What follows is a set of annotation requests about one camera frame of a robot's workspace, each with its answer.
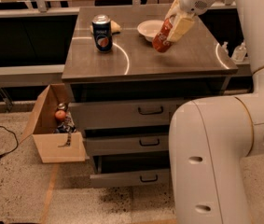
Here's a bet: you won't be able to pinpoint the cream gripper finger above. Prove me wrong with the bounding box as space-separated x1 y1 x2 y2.
165 0 181 21
168 11 195 43

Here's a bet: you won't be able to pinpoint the red coke can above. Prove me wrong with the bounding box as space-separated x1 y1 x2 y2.
152 18 173 53

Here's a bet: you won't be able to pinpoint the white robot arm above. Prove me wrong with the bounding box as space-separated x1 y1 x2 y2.
169 0 264 224

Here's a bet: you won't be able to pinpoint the white paper bowl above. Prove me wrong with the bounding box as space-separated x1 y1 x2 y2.
137 20 163 42

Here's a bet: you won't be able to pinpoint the blue pepsi can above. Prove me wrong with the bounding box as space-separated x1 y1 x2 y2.
92 14 113 52

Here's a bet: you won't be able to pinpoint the tan sponge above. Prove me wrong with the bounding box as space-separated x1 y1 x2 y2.
90 20 121 35

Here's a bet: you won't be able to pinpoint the clear sanitizer bottle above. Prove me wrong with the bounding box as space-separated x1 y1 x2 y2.
231 41 247 63

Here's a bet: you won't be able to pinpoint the grey drawer cabinet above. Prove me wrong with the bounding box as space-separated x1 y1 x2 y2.
62 3 239 189

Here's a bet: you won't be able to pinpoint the top grey drawer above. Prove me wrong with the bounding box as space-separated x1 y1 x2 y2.
70 99 186 131

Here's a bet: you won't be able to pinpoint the grey drawer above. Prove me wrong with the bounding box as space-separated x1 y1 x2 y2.
90 151 170 188
83 133 168 156
70 99 186 131

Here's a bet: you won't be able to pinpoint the middle grey drawer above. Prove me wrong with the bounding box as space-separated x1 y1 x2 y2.
83 133 168 156

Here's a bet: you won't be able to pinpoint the red apple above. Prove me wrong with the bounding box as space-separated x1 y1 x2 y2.
55 110 66 121

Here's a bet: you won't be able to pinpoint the snack bags in box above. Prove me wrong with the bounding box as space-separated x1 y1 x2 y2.
55 103 76 147

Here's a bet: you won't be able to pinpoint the bottom grey drawer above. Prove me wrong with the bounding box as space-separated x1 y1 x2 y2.
90 151 170 188

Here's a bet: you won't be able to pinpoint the cardboard box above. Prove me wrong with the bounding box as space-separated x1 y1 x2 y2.
21 84 86 163

